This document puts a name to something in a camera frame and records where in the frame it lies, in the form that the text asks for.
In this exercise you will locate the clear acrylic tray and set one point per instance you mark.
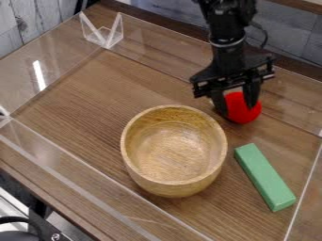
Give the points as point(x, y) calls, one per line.
point(106, 137)

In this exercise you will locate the light wooden bowl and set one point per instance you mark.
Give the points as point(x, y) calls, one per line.
point(174, 149)

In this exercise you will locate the clear acrylic corner bracket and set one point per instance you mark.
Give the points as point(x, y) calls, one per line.
point(106, 37)

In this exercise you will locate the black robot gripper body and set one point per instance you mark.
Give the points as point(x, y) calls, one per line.
point(231, 67)

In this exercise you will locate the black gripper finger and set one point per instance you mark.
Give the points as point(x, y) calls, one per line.
point(219, 102)
point(251, 91)

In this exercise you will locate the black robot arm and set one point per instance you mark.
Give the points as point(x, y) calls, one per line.
point(227, 18)

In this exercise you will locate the green rectangular block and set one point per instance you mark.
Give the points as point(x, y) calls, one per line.
point(267, 181)

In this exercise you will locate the red plush strawberry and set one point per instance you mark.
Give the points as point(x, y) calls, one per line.
point(238, 112)

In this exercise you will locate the black metal stand base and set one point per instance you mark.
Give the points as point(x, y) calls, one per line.
point(28, 227)

